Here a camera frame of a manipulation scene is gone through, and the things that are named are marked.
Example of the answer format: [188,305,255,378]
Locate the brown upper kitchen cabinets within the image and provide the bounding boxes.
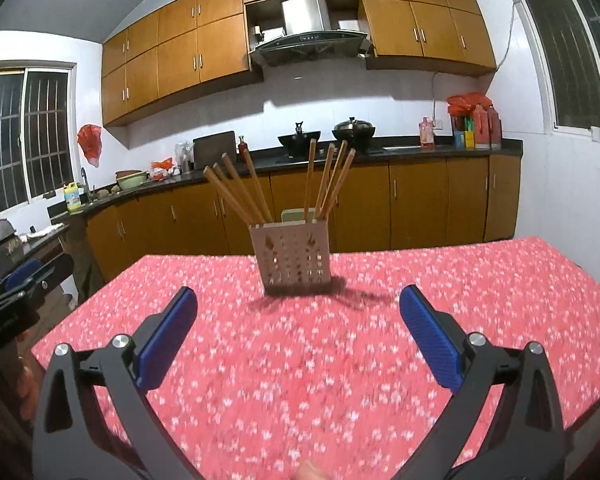
[101,0,497,128]

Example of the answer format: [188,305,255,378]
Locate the brown kitchen cabinets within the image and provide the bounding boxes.
[101,0,497,128]
[85,154,523,283]

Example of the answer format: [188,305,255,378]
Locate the black kitchen countertop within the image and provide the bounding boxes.
[47,137,524,216]

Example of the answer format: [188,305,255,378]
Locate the black wok with handle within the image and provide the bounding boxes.
[277,121,322,160]

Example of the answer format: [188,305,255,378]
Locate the red floral tablecloth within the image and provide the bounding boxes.
[30,236,600,480]

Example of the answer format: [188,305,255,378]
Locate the hanging red plastic bag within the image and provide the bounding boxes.
[76,124,103,168]

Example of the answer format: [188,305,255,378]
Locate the dark cutting board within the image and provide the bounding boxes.
[192,131,237,171]

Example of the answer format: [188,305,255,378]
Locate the black wok with lid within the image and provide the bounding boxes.
[331,116,376,153]

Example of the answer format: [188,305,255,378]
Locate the red bag of bottles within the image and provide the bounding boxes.
[446,92,503,151]

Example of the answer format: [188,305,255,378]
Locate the clear plastic bag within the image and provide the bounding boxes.
[174,141,196,173]

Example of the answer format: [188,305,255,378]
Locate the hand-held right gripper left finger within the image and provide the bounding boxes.
[32,286,206,480]

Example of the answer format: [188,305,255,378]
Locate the brown lower kitchen cabinets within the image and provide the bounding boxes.
[85,154,523,283]

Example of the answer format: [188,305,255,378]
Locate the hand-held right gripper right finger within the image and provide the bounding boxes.
[392,285,568,480]

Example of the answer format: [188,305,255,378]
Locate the pink bottle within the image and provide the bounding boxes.
[418,116,436,150]

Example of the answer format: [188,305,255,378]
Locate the barred window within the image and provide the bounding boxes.
[503,0,600,141]
[0,61,77,218]

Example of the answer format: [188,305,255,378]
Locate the green basin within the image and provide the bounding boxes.
[115,170,148,191]

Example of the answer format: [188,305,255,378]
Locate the yellow detergent bottle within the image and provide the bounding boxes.
[62,182,83,212]

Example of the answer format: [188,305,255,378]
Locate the white cloth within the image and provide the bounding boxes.
[19,224,66,243]

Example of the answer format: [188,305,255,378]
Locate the beige perforated utensil holder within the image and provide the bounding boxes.
[249,221,332,295]

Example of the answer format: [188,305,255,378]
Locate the steel range hood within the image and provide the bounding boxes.
[247,0,371,67]

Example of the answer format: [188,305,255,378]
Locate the bunch of wooden chopsticks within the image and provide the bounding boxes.
[202,139,357,226]

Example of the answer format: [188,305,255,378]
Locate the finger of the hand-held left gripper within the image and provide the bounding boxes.
[2,254,75,295]

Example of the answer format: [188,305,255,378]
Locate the person's right hand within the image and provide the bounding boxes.
[299,461,332,480]

